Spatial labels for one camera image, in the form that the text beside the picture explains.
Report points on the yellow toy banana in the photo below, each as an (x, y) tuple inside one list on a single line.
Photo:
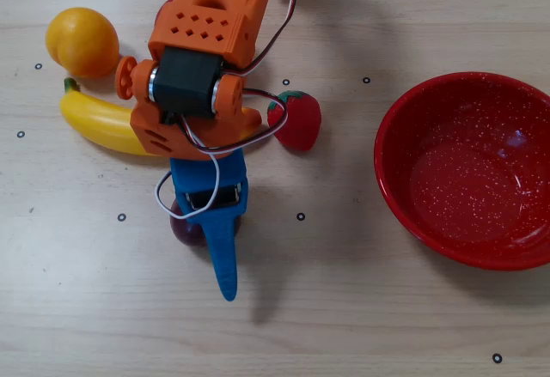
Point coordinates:
[(99, 123)]

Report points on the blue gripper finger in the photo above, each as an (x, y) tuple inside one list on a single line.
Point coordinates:
[(221, 248)]

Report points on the red toy strawberry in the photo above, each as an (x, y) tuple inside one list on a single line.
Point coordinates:
[(301, 123)]

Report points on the red speckled enamel bowl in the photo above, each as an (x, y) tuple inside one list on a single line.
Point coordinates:
[(451, 188)]

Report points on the dark purple plum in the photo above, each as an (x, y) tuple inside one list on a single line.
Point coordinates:
[(185, 233)]

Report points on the yellow orange toy peach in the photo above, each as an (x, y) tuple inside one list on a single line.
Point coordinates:
[(81, 42)]

